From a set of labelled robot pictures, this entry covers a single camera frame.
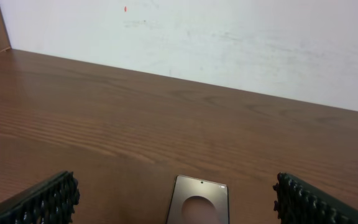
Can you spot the Galaxy S25 Ultra smartphone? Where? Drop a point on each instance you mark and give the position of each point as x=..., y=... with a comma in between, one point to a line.
x=197, y=201

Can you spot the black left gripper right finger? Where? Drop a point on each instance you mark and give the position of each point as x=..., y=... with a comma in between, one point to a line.
x=298, y=202

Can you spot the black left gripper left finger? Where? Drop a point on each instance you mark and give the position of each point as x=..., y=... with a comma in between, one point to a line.
x=50, y=201

